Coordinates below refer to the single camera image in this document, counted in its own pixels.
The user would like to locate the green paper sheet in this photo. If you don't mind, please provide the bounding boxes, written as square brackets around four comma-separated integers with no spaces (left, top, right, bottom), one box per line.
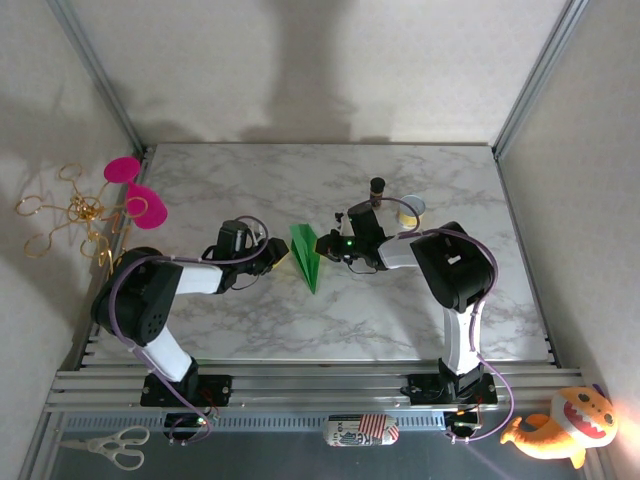
[288,223,324,296]

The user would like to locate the pink plastic wine glass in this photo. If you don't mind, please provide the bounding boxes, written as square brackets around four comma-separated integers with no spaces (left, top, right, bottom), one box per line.
[103,157,169,232]

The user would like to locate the black controller box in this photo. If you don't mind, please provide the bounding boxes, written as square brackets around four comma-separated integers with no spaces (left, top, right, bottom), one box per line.
[163,412,210,432]
[444,409,485,432]

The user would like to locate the patterned cylindrical pouch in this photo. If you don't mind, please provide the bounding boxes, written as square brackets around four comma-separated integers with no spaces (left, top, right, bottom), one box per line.
[322,413,401,448]

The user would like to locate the white scissors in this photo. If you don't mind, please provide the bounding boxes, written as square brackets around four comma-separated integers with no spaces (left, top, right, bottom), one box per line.
[58,425,151,472]

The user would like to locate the orange plush fish toy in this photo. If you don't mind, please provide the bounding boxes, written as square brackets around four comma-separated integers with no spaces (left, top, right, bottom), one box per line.
[499,383,619,470]

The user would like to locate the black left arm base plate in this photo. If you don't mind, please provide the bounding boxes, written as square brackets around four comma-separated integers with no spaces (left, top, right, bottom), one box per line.
[139,372,234,409]

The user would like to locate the aluminium frame rails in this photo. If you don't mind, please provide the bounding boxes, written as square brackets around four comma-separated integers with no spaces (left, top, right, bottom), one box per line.
[42,367,586,414]

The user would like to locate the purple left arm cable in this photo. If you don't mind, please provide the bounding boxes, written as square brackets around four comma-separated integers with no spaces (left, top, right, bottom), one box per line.
[108,214,271,446]

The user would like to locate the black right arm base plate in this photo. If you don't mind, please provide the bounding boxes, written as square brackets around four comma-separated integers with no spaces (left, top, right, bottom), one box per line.
[402,372,499,406]

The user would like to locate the grey slotted cable duct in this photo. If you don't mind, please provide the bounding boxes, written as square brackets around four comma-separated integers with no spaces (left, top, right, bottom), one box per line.
[59,412,501,434]

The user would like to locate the gold wire holder black base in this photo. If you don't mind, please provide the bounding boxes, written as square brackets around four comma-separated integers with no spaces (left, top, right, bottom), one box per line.
[13,162,151,279]

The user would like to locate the aluminium table side rail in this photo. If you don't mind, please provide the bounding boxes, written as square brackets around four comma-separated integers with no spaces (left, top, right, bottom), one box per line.
[74,144,156,371]
[492,149,559,365]

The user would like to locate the aluminium corner post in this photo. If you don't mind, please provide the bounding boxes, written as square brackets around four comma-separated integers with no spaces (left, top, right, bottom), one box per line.
[47,0,147,157]
[492,0,591,159]

